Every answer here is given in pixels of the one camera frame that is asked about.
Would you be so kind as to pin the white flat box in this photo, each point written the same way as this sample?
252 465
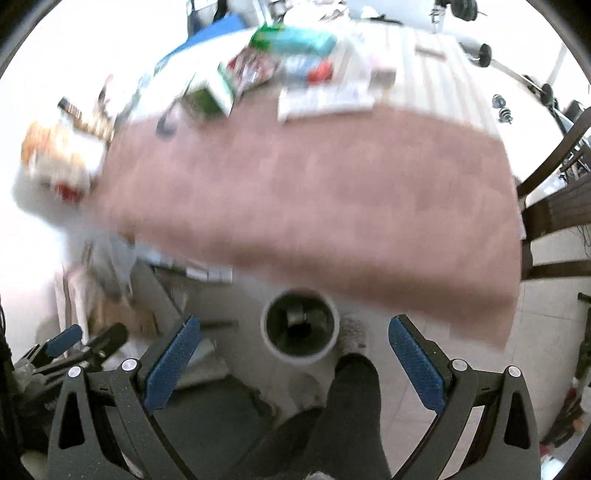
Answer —
323 101

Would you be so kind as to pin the small red packet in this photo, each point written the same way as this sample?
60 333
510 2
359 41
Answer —
319 74

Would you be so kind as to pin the blue board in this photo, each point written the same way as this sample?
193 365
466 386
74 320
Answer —
203 39

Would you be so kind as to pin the red patterned wrapper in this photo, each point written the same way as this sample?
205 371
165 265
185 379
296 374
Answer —
251 67

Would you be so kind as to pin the brown cardboard box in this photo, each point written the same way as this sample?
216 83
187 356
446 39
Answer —
122 316

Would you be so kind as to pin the orange and white snack bag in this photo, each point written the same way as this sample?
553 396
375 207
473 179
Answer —
60 154

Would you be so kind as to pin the dark wooden chair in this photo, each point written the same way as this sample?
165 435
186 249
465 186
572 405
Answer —
558 207

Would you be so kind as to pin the white striped table runner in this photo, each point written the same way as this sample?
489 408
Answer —
429 87

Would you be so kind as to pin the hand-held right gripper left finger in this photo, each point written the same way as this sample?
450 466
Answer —
171 364

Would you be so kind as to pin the teal packet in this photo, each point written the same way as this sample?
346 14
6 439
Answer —
302 41

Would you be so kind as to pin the green packet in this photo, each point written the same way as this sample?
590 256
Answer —
265 37

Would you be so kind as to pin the person's leg in dark sock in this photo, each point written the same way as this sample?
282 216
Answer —
341 424

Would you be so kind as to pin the white round waste bin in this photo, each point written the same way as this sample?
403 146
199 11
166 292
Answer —
300 325

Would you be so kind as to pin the green and white carton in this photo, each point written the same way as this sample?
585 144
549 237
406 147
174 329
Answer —
210 94

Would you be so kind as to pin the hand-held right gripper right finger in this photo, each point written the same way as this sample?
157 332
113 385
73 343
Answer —
415 364

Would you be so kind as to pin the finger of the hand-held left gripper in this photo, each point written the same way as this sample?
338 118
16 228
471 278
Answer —
64 341
108 336

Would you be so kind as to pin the small chrome dumbbell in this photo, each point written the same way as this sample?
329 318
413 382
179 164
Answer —
503 108

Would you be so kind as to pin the pink tablecloth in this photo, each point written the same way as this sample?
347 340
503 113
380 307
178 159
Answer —
300 198

